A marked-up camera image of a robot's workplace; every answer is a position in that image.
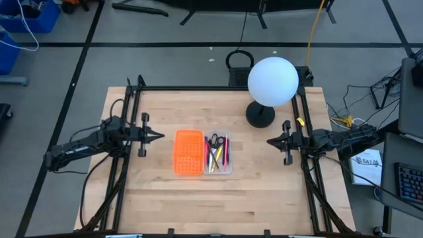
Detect grey metal foot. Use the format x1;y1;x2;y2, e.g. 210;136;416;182
0;75;30;87

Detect black keyboard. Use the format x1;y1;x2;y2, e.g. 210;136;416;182
394;161;423;205

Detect dark grey desk top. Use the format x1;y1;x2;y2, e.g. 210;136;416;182
379;132;423;212

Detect black partition screen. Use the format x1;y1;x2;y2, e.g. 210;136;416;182
111;0;338;30

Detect black floor stand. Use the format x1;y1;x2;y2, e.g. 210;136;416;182
369;75;403;110

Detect black chair base foot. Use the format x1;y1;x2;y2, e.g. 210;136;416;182
0;102;14;120

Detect brown pencil with blue cap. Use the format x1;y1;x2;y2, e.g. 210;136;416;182
204;137;220;170

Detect black handled scissors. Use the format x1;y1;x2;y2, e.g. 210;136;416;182
208;133;225;173

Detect grey desk panel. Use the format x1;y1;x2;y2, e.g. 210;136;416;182
397;58;423;143

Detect yellow pen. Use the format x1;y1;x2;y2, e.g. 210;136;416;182
210;145;224;174

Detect black device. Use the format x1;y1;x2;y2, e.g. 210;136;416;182
411;49;423;89

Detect blue plastic bin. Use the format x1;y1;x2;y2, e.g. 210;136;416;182
0;31;22;75
0;0;61;34

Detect small black box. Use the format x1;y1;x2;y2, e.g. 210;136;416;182
295;65;314;87

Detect clear plastic supply box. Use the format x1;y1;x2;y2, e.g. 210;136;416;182
202;130;233;175

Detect black desk leg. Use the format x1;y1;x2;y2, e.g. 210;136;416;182
378;119;401;136

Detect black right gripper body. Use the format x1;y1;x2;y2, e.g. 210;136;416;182
280;120;305;167

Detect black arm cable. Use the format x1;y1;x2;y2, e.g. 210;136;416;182
79;151;115;229

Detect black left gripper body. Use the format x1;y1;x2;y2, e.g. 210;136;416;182
128;112;151;158

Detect pink pencil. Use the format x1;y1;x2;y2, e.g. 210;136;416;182
223;134;229;171

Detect yellow plug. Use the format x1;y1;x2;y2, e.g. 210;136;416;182
331;115;354;128

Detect white globe lamp black base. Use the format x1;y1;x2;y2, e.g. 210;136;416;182
245;56;300;129

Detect orange perforated box lid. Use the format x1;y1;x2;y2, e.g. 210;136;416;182
173;129;205;176

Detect white cable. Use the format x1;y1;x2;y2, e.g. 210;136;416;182
0;0;40;52

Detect black aluminium table frame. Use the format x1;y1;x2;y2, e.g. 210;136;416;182
74;74;356;238

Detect white booklet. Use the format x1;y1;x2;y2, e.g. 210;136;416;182
348;149;383;187

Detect yellow cable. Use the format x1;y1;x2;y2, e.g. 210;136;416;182
304;0;327;67

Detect black mesh box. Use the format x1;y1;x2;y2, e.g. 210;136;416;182
227;65;254;87

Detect black coiled cable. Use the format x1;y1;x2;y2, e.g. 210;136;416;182
225;11;255;71

